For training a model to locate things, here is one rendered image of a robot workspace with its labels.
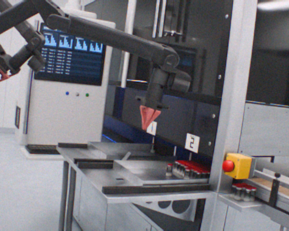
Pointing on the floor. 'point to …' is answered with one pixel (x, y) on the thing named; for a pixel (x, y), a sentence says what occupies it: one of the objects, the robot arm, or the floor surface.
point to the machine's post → (230, 109)
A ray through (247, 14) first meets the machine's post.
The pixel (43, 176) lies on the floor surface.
